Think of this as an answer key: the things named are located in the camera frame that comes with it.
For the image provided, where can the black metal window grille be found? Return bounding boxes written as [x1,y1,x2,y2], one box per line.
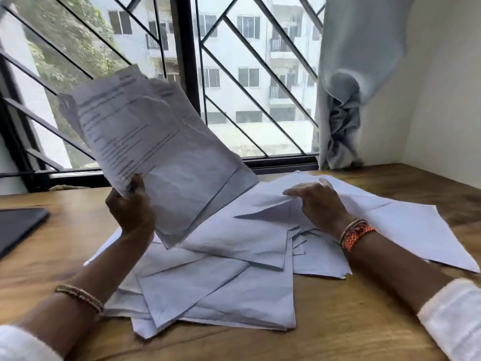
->
[0,0,326,173]

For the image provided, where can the person's white sleeve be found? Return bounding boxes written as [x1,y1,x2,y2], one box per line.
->
[0,324,64,361]
[416,278,481,361]

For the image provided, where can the person's white left sleeve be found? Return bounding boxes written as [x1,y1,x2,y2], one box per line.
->
[0,324,64,361]

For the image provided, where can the white paper sheet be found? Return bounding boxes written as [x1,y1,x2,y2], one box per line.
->
[232,173,395,231]

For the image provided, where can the orange beaded bracelets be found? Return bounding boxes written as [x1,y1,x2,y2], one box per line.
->
[339,219,377,253]

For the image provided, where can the person's left forearm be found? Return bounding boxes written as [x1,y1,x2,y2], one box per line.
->
[15,226,156,357]

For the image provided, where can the black window frame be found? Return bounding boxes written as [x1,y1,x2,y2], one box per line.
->
[0,0,328,193]

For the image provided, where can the person's left hand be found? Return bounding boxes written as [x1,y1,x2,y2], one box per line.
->
[105,174,156,237]

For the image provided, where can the black tablet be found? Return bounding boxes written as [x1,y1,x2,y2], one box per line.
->
[0,208,50,260]

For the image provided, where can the person's right hand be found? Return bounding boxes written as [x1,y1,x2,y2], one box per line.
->
[283,179,358,238]

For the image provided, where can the person's white right sleeve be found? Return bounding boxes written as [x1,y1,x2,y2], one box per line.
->
[416,278,481,361]

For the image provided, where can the green tree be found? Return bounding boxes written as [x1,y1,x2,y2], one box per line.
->
[11,0,130,167]

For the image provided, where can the sheaf of printed papers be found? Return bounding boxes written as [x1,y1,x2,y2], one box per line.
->
[57,65,260,249]

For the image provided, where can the gold bangle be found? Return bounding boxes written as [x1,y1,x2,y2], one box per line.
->
[55,284,104,313]

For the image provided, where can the white apartment building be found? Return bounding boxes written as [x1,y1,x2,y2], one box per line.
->
[90,0,327,156]

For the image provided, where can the pile of white papers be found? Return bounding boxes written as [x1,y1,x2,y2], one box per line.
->
[83,171,481,339]

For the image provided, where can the grey curtain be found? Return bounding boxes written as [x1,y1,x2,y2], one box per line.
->
[315,0,417,170]

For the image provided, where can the person's right forearm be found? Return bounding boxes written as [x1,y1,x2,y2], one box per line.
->
[344,229,457,314]

